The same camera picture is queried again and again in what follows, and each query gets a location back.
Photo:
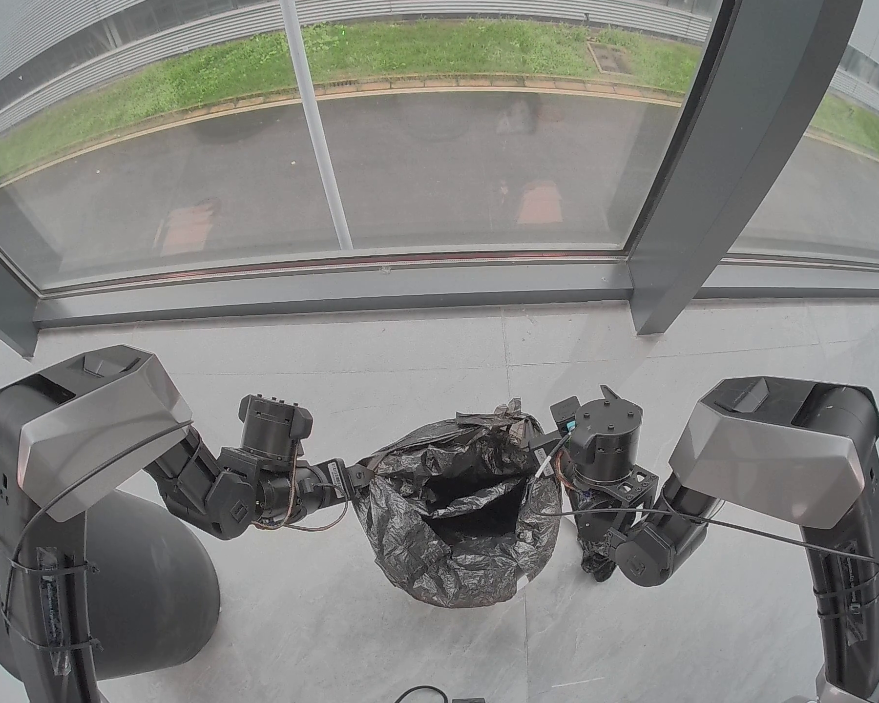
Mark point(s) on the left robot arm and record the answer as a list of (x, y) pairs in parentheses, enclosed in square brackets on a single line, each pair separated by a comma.
[(102, 422)]

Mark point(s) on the dark grey round chair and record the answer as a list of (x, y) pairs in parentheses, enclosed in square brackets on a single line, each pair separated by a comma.
[(154, 597)]

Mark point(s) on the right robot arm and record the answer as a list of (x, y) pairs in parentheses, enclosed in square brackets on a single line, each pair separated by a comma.
[(776, 451)]

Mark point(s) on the crumpled black plastic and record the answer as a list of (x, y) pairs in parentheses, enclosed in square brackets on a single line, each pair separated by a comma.
[(599, 564)]

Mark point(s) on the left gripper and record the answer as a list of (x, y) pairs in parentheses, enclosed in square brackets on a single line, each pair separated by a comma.
[(329, 488)]

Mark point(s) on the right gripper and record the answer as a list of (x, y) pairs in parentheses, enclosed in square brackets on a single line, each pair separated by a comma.
[(546, 458)]

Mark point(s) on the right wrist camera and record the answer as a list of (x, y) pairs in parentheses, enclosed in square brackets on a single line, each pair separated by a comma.
[(562, 411)]

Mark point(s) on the window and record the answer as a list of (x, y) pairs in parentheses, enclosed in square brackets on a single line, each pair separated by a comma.
[(483, 173)]

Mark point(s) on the black plastic bag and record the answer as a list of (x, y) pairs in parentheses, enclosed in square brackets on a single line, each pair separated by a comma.
[(410, 539)]

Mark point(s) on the white trash bin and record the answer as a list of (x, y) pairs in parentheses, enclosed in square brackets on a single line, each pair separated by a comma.
[(521, 585)]

